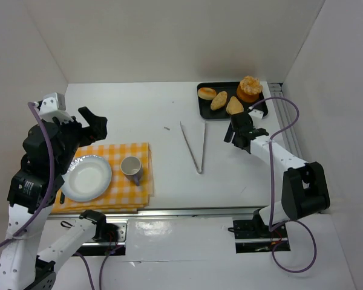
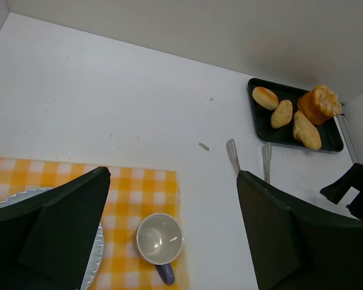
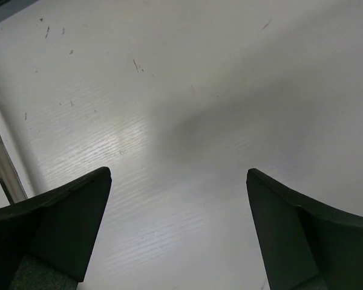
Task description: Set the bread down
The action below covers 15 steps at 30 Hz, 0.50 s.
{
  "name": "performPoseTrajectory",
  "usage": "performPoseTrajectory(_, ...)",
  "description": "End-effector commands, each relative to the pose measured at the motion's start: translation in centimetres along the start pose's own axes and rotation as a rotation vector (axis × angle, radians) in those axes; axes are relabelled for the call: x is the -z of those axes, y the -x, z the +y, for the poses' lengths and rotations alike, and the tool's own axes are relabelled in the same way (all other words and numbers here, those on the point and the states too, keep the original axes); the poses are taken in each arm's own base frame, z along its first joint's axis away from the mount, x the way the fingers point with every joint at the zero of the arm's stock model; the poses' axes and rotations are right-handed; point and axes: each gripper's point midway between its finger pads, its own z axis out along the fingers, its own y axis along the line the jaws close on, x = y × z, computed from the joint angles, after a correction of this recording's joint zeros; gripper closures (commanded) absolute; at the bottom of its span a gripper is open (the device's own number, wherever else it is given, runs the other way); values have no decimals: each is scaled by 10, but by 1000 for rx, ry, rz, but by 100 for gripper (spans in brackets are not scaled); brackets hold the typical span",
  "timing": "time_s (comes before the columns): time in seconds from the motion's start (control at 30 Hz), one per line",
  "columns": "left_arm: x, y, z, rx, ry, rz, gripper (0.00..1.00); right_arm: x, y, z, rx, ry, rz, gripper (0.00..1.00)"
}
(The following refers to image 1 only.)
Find triangular bread piece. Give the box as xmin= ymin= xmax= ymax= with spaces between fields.
xmin=226 ymin=96 xmax=244 ymax=115

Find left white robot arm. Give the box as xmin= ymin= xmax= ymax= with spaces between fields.
xmin=0 ymin=103 xmax=117 ymax=289

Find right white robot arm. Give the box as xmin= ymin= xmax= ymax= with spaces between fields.
xmin=224 ymin=112 xmax=330 ymax=231

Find oval bread middle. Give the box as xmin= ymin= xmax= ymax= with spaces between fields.
xmin=211 ymin=91 xmax=227 ymax=111

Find tall orange muffin bread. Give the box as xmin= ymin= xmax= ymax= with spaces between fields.
xmin=237 ymin=76 xmax=263 ymax=103

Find round bread roll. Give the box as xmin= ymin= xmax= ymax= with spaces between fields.
xmin=197 ymin=87 xmax=217 ymax=100

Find black baking tray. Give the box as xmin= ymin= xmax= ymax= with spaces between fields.
xmin=197 ymin=81 xmax=269 ymax=121

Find white plate blue rim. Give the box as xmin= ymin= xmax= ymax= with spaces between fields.
xmin=61 ymin=155 xmax=112 ymax=202

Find metal tongs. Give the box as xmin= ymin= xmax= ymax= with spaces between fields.
xmin=180 ymin=121 xmax=206 ymax=175

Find yellow checkered cloth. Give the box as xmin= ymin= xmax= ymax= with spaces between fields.
xmin=52 ymin=143 xmax=153 ymax=214

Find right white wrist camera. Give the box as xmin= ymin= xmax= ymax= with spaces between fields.
xmin=248 ymin=107 xmax=264 ymax=120

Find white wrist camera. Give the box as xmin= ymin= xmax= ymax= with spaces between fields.
xmin=38 ymin=92 xmax=70 ymax=122
xmin=248 ymin=107 xmax=264 ymax=120

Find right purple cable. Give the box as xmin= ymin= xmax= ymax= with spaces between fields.
xmin=250 ymin=97 xmax=318 ymax=274

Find purple cable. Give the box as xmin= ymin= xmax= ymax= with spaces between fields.
xmin=250 ymin=97 xmax=318 ymax=274
xmin=74 ymin=244 xmax=125 ymax=290
xmin=0 ymin=101 xmax=55 ymax=254

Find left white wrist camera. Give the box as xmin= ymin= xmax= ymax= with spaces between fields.
xmin=38 ymin=92 xmax=70 ymax=122

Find aluminium side rail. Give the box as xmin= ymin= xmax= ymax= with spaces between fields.
xmin=267 ymin=83 xmax=303 ymax=158

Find aluminium front rail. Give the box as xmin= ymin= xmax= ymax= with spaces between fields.
xmin=48 ymin=206 xmax=272 ymax=219

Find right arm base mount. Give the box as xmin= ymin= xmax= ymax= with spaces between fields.
xmin=227 ymin=211 xmax=290 ymax=254

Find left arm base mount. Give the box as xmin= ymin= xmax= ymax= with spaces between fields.
xmin=60 ymin=219 xmax=126 ymax=257

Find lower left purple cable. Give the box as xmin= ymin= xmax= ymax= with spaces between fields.
xmin=74 ymin=244 xmax=125 ymax=290

